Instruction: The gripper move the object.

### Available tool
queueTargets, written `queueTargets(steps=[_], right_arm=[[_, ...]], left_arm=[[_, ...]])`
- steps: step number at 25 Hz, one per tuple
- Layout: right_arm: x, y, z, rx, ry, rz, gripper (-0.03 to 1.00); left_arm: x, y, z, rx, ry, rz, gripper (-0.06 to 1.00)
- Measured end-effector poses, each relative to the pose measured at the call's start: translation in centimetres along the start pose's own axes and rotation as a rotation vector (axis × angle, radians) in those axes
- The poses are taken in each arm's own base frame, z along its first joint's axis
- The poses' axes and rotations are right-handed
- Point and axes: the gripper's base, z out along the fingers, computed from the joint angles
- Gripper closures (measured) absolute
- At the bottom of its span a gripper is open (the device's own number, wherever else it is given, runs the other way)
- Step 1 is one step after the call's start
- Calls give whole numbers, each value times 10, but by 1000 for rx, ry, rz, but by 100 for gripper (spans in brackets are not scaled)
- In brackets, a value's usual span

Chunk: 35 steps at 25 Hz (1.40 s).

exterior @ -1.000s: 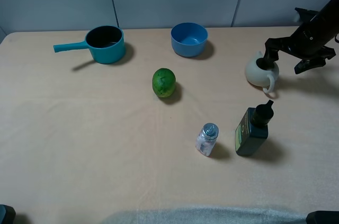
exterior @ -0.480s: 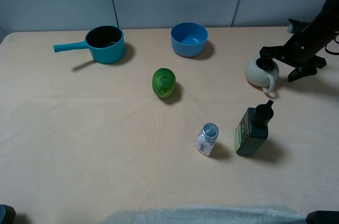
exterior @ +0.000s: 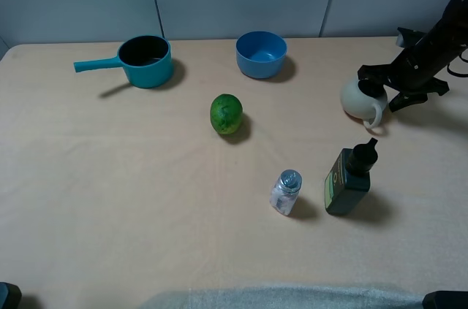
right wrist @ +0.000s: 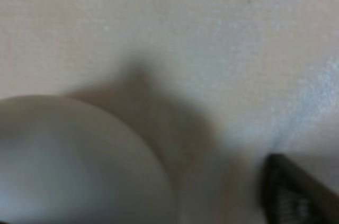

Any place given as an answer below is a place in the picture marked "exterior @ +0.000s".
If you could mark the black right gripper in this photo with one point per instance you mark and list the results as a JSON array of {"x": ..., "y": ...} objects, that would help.
[{"x": 413, "y": 71}]

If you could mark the white ceramic teapot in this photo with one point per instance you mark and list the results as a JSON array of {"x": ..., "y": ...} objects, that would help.
[{"x": 358, "y": 105}]

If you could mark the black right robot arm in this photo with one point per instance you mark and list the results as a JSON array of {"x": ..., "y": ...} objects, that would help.
[{"x": 456, "y": 13}]

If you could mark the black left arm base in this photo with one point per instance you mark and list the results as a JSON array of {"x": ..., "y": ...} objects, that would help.
[{"x": 10, "y": 296}]

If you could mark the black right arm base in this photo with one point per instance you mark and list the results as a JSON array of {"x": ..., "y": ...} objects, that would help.
[{"x": 446, "y": 300}]

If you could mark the dark green dropper bottle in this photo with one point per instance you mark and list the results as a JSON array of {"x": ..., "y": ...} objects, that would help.
[{"x": 349, "y": 178}]

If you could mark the blue plastic bowl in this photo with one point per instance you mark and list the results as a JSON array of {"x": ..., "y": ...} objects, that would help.
[{"x": 260, "y": 54}]

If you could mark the small clear glass bottle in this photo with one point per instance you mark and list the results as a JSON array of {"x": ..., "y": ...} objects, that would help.
[{"x": 285, "y": 191}]

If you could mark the green lime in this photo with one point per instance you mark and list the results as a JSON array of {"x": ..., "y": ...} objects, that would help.
[{"x": 226, "y": 114}]

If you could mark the grey cloth at table edge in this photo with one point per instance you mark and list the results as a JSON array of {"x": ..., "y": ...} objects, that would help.
[{"x": 285, "y": 297}]

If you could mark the teal saucepan with handle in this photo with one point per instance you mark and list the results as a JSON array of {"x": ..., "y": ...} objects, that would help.
[{"x": 146, "y": 61}]

